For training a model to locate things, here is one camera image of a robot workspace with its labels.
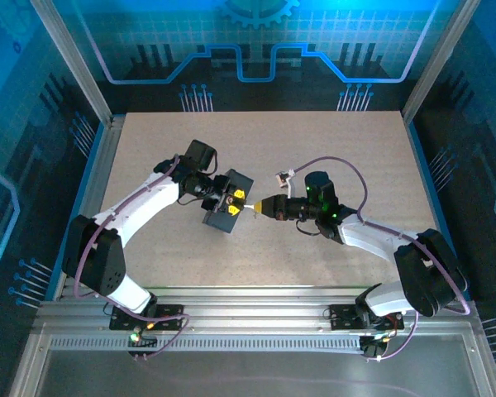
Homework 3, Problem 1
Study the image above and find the dark box with painted lid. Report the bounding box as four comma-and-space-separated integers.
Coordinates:
201, 166, 256, 236

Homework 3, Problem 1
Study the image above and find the grey metal panel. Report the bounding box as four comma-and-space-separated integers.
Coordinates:
7, 330, 496, 397

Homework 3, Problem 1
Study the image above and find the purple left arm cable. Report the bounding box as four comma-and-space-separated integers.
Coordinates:
72, 153, 191, 361

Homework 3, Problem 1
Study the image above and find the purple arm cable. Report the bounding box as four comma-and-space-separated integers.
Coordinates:
291, 155, 471, 364
72, 153, 191, 361

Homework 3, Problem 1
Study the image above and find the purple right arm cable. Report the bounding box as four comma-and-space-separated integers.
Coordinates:
291, 155, 471, 364

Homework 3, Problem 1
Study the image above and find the aluminium side rail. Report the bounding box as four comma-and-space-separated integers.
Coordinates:
52, 114, 127, 301

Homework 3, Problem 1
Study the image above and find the aluminium mounting rail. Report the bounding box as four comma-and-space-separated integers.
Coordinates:
36, 284, 481, 337

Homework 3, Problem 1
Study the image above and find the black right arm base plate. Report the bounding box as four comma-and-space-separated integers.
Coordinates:
327, 303, 405, 332

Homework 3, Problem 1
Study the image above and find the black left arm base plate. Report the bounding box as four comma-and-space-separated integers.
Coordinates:
108, 304, 185, 332

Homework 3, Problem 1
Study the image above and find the slotted grey cable duct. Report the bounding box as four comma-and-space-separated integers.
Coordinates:
48, 334, 367, 353

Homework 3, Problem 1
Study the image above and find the aluminium frame post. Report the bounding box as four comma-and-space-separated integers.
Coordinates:
399, 0, 481, 122
29, 0, 116, 126

